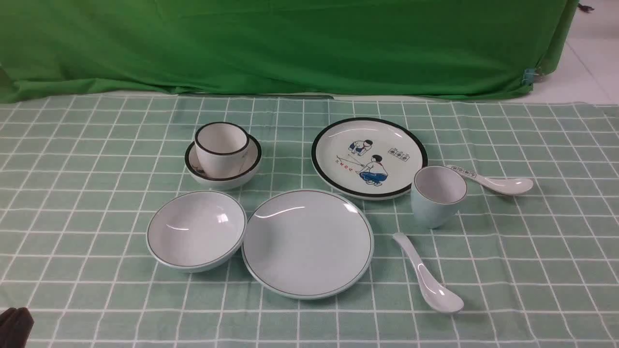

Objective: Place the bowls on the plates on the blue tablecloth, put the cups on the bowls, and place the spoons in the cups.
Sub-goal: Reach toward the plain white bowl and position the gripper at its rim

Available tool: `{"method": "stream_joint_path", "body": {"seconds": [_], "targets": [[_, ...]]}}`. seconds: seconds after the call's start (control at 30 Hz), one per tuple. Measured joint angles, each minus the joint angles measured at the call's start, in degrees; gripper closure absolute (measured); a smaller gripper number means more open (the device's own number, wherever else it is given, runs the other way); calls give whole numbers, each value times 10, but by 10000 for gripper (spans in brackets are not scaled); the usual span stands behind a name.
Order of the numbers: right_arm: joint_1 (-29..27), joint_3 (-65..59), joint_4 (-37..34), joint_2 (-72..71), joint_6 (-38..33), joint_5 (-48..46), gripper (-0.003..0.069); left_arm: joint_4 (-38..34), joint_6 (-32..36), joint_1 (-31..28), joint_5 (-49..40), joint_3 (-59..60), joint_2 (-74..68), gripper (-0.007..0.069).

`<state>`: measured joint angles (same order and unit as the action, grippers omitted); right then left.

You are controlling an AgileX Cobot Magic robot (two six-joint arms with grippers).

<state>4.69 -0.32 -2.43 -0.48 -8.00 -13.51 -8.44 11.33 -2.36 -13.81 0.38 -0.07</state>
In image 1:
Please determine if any black-rimmed white bowl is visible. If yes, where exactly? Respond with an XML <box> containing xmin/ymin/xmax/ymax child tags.
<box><xmin>184</xmin><ymin>134</ymin><xmax>263</xmax><ymax>191</ymax></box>

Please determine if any white bowl thin brown rim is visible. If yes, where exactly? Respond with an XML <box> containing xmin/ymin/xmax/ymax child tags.
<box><xmin>146</xmin><ymin>191</ymin><xmax>248</xmax><ymax>273</ymax></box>

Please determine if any plain white ceramic spoon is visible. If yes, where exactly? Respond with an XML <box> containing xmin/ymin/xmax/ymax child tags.
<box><xmin>392</xmin><ymin>232</ymin><xmax>464</xmax><ymax>314</ymax></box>

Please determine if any cartoon print black-rimmed plate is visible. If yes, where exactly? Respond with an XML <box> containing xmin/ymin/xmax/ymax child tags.
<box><xmin>311</xmin><ymin>117</ymin><xmax>427</xmax><ymax>201</ymax></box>

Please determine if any white spoon with label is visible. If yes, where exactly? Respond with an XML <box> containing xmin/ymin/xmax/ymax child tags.
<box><xmin>446</xmin><ymin>165</ymin><xmax>534</xmax><ymax>196</ymax></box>

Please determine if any pale blue cup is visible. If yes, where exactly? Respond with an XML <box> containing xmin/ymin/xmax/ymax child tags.
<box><xmin>411</xmin><ymin>166</ymin><xmax>467</xmax><ymax>229</ymax></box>

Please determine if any blue clip on backdrop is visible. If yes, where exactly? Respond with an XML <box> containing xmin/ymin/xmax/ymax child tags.
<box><xmin>520</xmin><ymin>69</ymin><xmax>537</xmax><ymax>87</ymax></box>

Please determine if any white plate thin brown rim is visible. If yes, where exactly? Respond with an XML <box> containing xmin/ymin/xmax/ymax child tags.
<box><xmin>241</xmin><ymin>189</ymin><xmax>374</xmax><ymax>300</ymax></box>

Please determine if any green backdrop cloth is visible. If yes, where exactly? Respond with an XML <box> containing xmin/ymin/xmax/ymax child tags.
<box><xmin>1</xmin><ymin>0</ymin><xmax>577</xmax><ymax>103</ymax></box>

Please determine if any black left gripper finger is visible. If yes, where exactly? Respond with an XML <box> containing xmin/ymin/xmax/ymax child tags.
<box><xmin>0</xmin><ymin>307</ymin><xmax>34</xmax><ymax>348</ymax></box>

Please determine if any black-rimmed white cup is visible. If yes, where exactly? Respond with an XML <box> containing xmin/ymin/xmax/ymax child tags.
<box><xmin>194</xmin><ymin>122</ymin><xmax>249</xmax><ymax>178</ymax></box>

